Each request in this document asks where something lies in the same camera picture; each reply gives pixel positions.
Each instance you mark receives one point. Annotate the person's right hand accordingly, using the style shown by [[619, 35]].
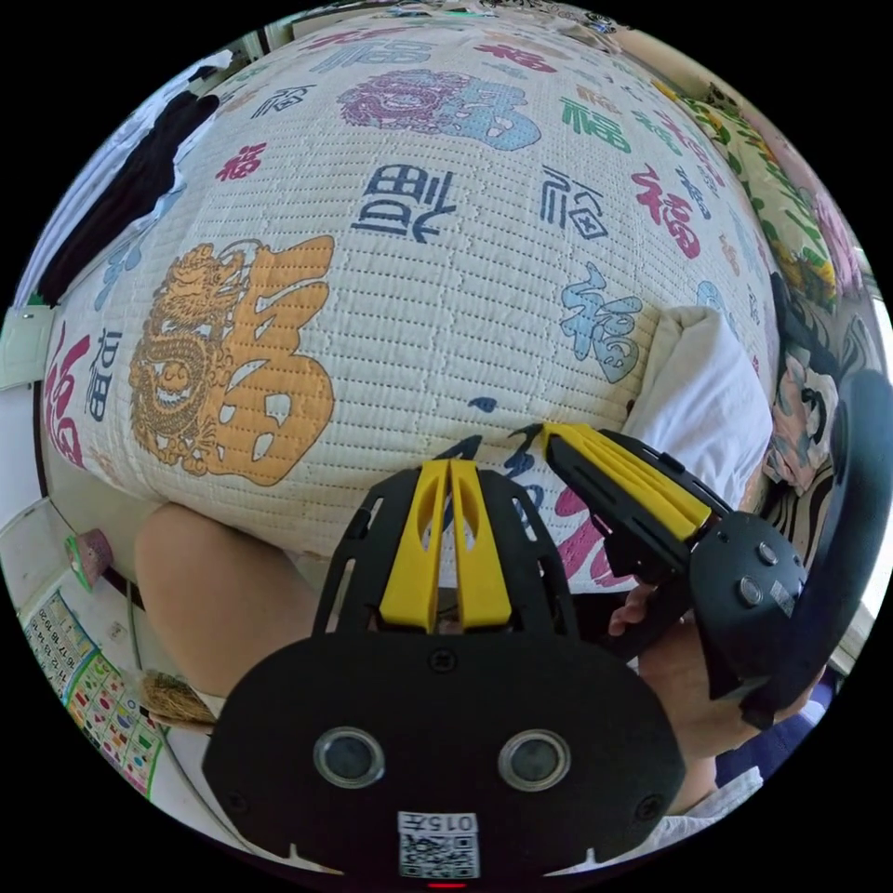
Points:
[[673, 698]]

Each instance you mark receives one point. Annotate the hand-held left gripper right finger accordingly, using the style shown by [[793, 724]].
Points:
[[481, 565]]

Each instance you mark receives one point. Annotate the colourful chart poster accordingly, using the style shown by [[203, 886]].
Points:
[[98, 698]]

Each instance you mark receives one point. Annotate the black and white pile of clothes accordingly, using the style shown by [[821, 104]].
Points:
[[132, 181]]

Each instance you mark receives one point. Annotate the pile of clothes with print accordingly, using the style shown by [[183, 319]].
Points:
[[802, 391]]

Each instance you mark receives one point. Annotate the person's body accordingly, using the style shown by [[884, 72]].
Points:
[[223, 600]]

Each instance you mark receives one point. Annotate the floral pillow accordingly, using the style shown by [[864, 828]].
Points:
[[774, 181]]

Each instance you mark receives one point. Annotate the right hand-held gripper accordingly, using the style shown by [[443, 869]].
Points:
[[746, 593]]

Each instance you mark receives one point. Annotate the bed with printed quilt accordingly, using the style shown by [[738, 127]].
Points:
[[432, 279]]

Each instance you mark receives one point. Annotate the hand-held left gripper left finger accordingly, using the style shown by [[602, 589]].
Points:
[[411, 558]]

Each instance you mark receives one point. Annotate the white t-shirt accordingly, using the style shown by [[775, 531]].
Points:
[[705, 398]]

